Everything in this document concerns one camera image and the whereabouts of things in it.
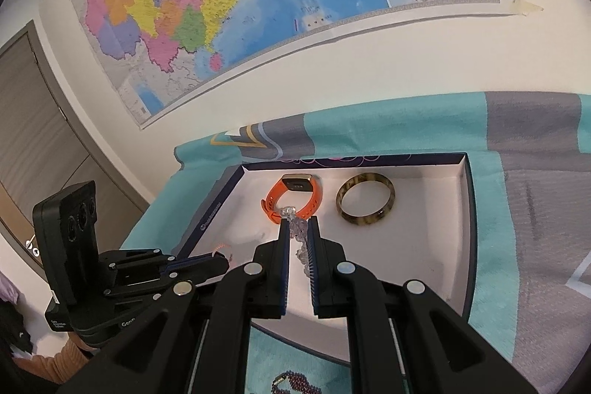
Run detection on teal and grey printed blanket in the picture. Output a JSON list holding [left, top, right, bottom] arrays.
[[124, 92, 591, 394]]

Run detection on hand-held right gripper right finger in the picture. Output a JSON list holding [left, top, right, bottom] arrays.
[[307, 216, 540, 394]]

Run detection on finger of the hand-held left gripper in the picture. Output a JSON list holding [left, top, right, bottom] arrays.
[[107, 250, 230, 284], [102, 281, 178, 307]]

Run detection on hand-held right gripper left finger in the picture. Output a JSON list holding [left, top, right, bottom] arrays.
[[58, 216, 291, 394]]

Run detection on dark clothing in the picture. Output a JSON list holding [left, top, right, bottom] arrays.
[[0, 301, 34, 359]]

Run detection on purple beaded bracelet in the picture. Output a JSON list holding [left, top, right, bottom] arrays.
[[271, 371, 325, 394]]

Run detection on navy box with white inside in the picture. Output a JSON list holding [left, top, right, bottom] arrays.
[[173, 151, 476, 368]]

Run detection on orange smartwatch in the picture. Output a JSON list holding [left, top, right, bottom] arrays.
[[261, 173, 323, 224]]

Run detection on person's left forearm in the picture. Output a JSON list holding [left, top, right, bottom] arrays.
[[11, 332, 95, 386]]

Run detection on tortoiseshell bangle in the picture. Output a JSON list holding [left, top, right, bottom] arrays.
[[335, 173, 397, 227]]

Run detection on grey wooden door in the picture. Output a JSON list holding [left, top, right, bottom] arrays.
[[0, 20, 149, 249]]

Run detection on clear crystal bead bracelet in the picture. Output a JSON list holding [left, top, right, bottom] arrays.
[[276, 206, 315, 278]]

